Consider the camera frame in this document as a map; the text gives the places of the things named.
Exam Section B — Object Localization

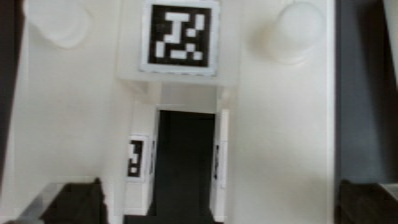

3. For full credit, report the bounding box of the white chair seat part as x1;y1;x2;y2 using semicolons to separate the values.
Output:
122;82;227;224

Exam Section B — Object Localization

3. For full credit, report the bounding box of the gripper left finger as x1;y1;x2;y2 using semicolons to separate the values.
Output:
10;181;106;224

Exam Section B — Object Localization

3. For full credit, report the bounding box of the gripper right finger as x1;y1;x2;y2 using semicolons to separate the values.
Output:
337;181;398;224

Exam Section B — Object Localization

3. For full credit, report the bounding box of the white chair back part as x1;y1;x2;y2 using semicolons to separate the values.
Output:
0;0;335;224

